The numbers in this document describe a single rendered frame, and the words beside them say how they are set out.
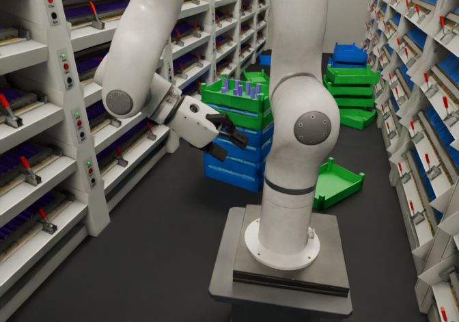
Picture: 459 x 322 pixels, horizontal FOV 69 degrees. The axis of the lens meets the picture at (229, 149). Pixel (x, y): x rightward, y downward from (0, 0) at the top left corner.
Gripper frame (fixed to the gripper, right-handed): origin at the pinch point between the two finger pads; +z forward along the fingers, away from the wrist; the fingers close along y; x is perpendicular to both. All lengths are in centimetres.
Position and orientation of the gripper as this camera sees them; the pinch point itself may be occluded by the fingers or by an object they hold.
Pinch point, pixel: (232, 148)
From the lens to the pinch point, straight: 73.8
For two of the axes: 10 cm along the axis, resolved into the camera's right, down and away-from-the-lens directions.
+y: -4.9, 3.1, 8.1
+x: -3.5, 7.9, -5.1
